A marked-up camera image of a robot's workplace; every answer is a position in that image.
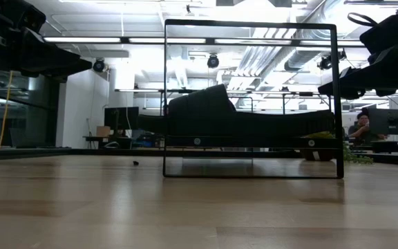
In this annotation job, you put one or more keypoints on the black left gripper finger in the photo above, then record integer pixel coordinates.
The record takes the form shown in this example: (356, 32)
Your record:
(54, 64)

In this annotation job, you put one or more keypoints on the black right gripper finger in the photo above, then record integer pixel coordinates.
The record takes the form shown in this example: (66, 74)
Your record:
(351, 84)

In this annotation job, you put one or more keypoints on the black slide sandal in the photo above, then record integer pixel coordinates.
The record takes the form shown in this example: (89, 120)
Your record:
(213, 117)

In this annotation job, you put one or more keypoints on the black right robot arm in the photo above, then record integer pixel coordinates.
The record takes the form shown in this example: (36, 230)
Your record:
(389, 32)

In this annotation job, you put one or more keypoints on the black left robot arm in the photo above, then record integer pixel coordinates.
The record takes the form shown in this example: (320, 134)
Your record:
(16, 14)

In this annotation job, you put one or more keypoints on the wooden shelf with black frames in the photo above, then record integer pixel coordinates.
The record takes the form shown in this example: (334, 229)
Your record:
(254, 142)

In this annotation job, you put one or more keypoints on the black hanging spotlight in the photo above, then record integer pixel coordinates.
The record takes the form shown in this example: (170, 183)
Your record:
(99, 65)
(213, 61)
(325, 63)

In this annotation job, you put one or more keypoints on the long ceiling light strip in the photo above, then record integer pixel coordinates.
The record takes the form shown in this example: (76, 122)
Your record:
(81, 39)
(320, 43)
(254, 41)
(167, 40)

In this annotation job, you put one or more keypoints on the person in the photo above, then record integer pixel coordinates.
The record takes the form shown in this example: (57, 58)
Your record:
(363, 131)

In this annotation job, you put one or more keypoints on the black computer monitor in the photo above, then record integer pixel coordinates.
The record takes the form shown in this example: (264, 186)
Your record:
(121, 117)
(389, 121)

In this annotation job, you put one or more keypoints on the potted succulent in black pot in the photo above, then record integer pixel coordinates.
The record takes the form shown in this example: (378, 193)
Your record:
(318, 155)

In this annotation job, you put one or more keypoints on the cardboard box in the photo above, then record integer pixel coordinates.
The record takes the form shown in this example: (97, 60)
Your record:
(103, 131)

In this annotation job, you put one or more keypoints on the dark office desk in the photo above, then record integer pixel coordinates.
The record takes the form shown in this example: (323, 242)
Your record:
(109, 139)

